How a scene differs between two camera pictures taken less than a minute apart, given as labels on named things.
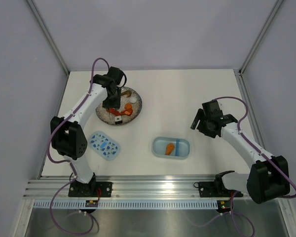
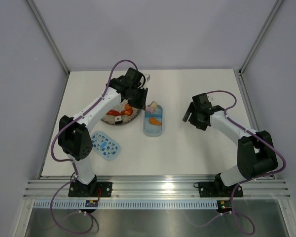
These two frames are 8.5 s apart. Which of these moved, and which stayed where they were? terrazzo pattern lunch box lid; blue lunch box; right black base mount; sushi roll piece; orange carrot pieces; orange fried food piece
Moved: blue lunch box; orange fried food piece
Stayed: right black base mount; orange carrot pieces; sushi roll piece; terrazzo pattern lunch box lid
